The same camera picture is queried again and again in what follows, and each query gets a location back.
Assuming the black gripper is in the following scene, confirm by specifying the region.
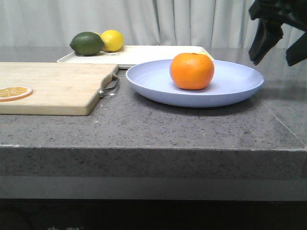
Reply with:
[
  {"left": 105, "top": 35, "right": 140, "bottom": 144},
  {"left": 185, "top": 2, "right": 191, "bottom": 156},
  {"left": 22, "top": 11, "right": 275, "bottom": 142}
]
[{"left": 248, "top": 0, "right": 307, "bottom": 66}]

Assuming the orange fruit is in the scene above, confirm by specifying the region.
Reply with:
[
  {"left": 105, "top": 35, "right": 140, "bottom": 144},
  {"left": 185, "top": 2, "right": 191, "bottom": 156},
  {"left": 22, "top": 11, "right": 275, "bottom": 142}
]
[{"left": 169, "top": 53, "right": 214, "bottom": 90}]

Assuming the light blue plate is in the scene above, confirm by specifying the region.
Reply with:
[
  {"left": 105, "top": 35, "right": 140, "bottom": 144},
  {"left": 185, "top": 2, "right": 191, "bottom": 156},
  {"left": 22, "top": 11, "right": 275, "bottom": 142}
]
[{"left": 126, "top": 59, "right": 264, "bottom": 108}]

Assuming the white plastic tray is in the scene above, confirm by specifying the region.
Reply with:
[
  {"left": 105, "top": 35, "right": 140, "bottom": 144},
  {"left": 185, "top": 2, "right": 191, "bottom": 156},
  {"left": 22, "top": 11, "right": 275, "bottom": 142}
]
[{"left": 57, "top": 45, "right": 208, "bottom": 69}]

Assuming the grey curtain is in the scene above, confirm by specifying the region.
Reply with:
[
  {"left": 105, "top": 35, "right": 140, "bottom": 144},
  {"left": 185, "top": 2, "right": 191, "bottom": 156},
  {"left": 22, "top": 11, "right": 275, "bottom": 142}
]
[{"left": 0, "top": 0, "right": 258, "bottom": 48}]

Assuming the yellow lemon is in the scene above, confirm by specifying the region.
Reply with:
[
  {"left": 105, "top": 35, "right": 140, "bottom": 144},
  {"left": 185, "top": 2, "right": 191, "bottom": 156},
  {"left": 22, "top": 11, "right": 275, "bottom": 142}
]
[{"left": 100, "top": 30, "right": 124, "bottom": 52}]

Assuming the green lime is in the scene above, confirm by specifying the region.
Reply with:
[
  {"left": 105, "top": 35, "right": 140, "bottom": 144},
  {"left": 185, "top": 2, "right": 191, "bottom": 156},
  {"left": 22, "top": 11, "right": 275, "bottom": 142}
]
[{"left": 70, "top": 32, "right": 105, "bottom": 56}]

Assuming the wooden cutting board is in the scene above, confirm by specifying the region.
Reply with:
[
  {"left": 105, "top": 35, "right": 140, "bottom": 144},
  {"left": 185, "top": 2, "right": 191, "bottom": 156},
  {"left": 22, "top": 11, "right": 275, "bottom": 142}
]
[{"left": 0, "top": 62, "right": 118, "bottom": 115}]

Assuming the orange slice piece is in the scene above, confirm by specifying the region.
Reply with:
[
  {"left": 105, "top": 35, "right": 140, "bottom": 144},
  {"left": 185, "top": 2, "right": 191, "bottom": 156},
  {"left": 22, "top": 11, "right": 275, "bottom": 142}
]
[{"left": 0, "top": 86, "right": 33, "bottom": 102}]

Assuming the metal cutting board handle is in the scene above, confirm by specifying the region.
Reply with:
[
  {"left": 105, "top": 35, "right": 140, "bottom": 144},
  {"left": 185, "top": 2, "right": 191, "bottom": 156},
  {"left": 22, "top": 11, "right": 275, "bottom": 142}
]
[{"left": 98, "top": 73, "right": 119, "bottom": 99}]

